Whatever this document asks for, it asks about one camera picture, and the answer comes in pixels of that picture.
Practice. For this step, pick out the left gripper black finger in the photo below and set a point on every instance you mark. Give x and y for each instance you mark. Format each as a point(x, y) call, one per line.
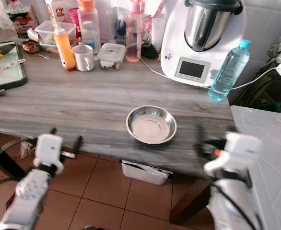
point(77, 144)
point(52, 131)

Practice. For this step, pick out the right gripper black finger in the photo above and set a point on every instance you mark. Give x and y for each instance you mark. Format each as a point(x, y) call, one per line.
point(200, 134)
point(230, 131)

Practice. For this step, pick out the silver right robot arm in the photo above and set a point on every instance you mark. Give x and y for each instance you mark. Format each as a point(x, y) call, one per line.
point(231, 213)

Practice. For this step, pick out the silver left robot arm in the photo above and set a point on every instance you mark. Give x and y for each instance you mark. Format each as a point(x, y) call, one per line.
point(32, 191)

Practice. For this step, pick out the printed plastic bag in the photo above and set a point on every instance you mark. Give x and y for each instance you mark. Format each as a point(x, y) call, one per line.
point(25, 146)

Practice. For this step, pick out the white plastic folding table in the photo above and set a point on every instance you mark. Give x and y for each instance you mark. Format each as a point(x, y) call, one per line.
point(275, 139)

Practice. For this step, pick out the stainless steel bowl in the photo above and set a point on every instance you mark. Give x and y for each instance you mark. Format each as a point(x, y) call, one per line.
point(151, 125)

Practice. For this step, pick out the grey wooden table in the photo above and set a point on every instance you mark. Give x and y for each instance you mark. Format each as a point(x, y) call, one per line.
point(97, 96)

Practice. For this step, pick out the blue capped water bottle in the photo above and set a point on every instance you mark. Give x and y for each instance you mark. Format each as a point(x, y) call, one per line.
point(229, 72)

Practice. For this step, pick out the green edged tray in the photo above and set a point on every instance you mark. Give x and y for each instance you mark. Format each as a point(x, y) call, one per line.
point(11, 76)

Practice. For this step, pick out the white box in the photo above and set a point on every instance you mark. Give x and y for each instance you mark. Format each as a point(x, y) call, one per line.
point(143, 171)

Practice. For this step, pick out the white mug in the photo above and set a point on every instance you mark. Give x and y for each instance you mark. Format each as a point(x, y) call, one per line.
point(83, 58)

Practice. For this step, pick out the orange sauce squeeze bottle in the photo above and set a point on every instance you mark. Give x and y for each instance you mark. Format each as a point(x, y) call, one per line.
point(65, 50)

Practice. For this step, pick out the white food processor machine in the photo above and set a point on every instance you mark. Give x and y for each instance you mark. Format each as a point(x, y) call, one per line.
point(193, 48)

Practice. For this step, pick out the red tin can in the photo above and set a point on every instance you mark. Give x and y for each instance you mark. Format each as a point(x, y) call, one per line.
point(31, 46)

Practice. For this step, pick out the small grey lidded container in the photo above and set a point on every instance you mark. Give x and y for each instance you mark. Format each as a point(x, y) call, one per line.
point(111, 54)

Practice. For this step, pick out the clear plastic food container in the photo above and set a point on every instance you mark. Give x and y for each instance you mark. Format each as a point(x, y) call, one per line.
point(47, 34)

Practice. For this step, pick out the clear bottle orange cap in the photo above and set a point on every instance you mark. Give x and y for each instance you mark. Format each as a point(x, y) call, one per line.
point(88, 28)

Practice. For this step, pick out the printed snack bag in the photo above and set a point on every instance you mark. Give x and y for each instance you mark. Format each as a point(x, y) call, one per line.
point(22, 21)

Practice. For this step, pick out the pink drinking bottle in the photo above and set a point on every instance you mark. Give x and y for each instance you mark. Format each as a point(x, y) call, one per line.
point(134, 38)

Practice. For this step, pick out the pink cup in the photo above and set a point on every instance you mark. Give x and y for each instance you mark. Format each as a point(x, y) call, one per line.
point(73, 16)

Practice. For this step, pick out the white carton cartoon print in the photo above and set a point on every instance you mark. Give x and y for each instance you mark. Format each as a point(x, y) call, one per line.
point(56, 9)

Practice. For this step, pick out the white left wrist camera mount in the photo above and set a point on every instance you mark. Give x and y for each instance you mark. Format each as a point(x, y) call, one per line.
point(49, 147)

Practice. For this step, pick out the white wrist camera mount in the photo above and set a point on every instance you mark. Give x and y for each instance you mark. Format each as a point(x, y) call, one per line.
point(49, 147)
point(239, 153)

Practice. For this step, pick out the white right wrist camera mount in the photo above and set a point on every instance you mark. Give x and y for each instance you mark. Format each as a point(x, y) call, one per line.
point(239, 153)

